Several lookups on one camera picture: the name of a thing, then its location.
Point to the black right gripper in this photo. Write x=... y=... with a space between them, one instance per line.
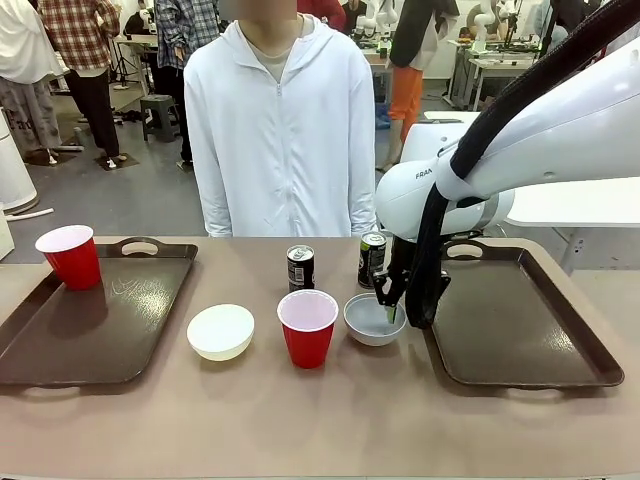
x=400 y=265

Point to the grey bowl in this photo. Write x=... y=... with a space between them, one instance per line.
x=365 y=322

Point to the person's right forearm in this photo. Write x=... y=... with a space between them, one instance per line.
x=216 y=210

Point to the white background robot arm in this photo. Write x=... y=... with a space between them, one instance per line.
x=375 y=15
x=492 y=17

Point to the person's left forearm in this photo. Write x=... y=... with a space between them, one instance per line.
x=364 y=205

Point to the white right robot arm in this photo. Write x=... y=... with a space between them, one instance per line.
x=560 y=135

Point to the black and green drink can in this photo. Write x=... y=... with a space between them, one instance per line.
x=369 y=262

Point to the red plastic cup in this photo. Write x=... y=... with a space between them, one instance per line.
x=75 y=270
x=307 y=345

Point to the brown plastic tray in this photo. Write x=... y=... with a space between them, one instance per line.
x=500 y=325
x=125 y=325

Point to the white bowl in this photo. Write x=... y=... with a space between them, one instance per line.
x=220 y=332

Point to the person in white hoodie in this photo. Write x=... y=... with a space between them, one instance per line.
x=280 y=140

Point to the white side table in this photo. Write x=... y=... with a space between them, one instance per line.
x=575 y=207

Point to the person in orange trousers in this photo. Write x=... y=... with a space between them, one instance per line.
x=407 y=90

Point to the grey metal workbench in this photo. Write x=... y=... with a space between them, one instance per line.
x=495 y=65

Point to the grey plastic stool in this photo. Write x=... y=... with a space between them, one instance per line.
x=160 y=115

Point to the person in blue plaid shirt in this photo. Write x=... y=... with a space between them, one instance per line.
x=180 y=35

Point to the white pipe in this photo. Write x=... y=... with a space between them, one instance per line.
x=30 y=213

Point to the person in red plaid shirt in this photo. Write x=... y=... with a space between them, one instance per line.
x=80 y=60

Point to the white cylindrical appliance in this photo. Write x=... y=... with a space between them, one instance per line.
x=15 y=165

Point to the person in white shirt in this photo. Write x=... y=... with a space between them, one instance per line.
x=22 y=75

